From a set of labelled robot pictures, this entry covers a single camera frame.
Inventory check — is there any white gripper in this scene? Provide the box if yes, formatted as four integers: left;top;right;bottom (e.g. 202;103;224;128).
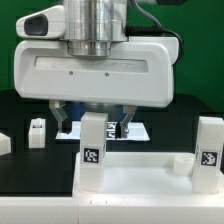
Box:
14;37;179;139

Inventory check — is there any white desk top tray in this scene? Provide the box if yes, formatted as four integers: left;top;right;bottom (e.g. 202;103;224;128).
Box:
72;152;224;198

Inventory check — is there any white marker sheet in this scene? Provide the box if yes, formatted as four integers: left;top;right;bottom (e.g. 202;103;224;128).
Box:
56;121;150;141

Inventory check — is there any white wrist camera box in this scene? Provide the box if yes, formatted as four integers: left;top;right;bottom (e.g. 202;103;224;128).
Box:
16;5;66;39

